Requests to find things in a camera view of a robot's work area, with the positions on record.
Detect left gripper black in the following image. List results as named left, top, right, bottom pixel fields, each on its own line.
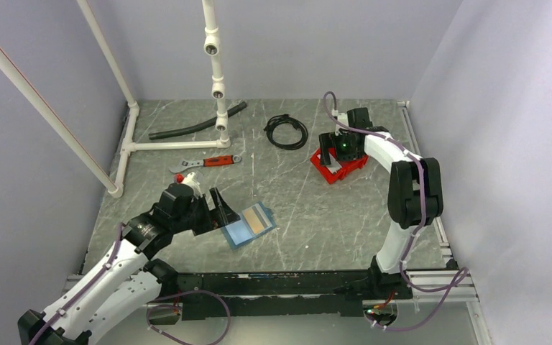
left=171, top=187, right=239, bottom=236

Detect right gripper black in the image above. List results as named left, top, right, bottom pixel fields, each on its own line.
left=319, top=130, right=362, bottom=166

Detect red plastic bin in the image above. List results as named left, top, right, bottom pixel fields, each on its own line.
left=310, top=148, right=369, bottom=184

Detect blue card holder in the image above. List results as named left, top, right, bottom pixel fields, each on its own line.
left=221, top=202, right=277, bottom=250

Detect gold credit card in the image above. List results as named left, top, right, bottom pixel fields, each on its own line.
left=241, top=203, right=274, bottom=236

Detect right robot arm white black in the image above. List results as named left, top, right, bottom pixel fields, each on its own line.
left=315, top=108, right=443, bottom=298

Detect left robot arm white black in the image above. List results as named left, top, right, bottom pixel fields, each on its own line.
left=17, top=178, right=241, bottom=344

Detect white cards in bin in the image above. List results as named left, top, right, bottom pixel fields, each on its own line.
left=326, top=161, right=342, bottom=175

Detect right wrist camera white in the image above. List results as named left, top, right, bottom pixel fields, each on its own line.
left=331, top=109, right=349, bottom=132

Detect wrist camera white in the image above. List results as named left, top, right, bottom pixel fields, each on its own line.
left=174, top=172, right=203, bottom=197
left=331, top=109, right=349, bottom=132

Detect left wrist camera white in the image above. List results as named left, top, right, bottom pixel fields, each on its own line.
left=174, top=172, right=203, bottom=197

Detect red handled adjustable wrench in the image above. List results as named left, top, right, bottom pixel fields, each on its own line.
left=169, top=155, right=242, bottom=174

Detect coiled black cable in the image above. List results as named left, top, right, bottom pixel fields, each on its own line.
left=263, top=114, right=309, bottom=152

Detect black rubber hose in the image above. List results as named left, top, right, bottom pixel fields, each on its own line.
left=148, top=101, right=249, bottom=141

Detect white PVC pipe frame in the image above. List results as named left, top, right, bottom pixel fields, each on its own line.
left=0, top=1, right=231, bottom=198

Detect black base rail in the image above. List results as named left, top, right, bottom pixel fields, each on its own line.
left=153, top=267, right=413, bottom=321

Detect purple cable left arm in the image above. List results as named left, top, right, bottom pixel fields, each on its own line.
left=28, top=224, right=231, bottom=345

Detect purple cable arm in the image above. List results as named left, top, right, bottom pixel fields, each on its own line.
left=322, top=91, right=470, bottom=333
left=28, top=224, right=231, bottom=345

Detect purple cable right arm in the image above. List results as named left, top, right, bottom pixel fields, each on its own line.
left=322, top=91, right=470, bottom=333

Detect aluminium rail right side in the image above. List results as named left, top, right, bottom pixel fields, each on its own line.
left=397, top=101, right=469, bottom=303

